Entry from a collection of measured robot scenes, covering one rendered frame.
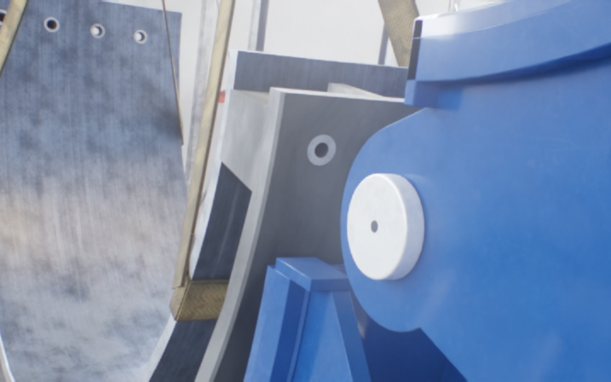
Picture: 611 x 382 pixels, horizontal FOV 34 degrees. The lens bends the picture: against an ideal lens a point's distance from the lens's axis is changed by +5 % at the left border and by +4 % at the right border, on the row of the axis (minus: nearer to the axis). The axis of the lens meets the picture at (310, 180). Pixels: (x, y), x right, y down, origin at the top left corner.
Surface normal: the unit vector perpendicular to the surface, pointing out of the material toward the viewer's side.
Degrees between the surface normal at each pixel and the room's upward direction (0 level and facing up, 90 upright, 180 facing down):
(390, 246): 90
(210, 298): 115
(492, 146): 90
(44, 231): 45
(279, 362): 99
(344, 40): 90
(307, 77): 91
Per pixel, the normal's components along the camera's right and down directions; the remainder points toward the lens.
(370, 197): -0.87, -0.03
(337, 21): 0.48, 0.22
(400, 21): -0.70, 0.29
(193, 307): 0.37, 0.61
